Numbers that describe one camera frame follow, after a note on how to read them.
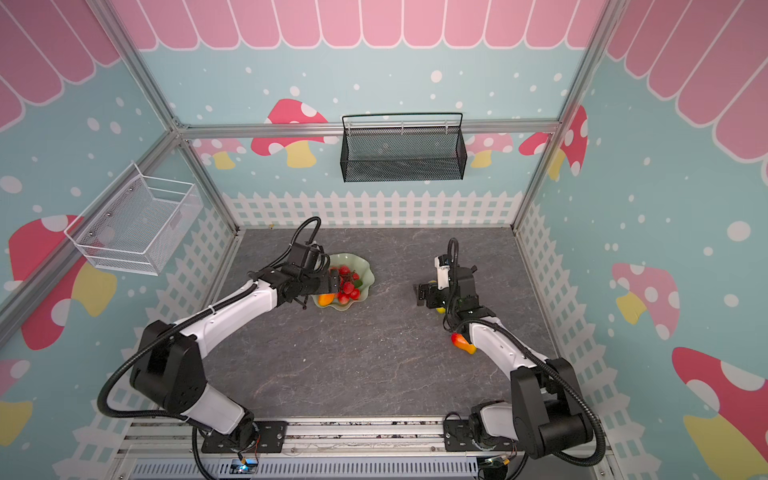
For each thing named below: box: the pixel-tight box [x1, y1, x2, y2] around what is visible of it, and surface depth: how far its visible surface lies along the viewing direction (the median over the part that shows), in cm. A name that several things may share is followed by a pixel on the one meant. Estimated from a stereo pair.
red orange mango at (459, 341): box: [451, 332, 477, 355], surface depth 90 cm
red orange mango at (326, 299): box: [318, 293, 335, 307], surface depth 93 cm
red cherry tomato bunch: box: [330, 265, 363, 305], surface depth 99 cm
